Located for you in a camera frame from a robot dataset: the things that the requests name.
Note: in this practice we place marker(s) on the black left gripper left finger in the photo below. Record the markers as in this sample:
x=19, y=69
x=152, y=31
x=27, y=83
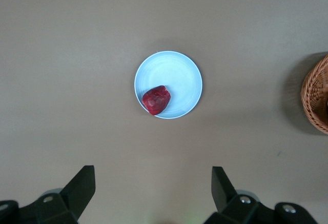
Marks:
x=69, y=203

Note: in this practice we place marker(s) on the red apple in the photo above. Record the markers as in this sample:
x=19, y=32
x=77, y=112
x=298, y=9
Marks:
x=156, y=100

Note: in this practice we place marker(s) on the brown wicker basket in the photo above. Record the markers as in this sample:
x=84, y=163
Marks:
x=315, y=93

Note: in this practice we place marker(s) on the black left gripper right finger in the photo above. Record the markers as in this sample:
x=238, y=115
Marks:
x=235, y=208

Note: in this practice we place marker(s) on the light blue plate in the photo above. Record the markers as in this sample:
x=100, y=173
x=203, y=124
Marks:
x=174, y=80

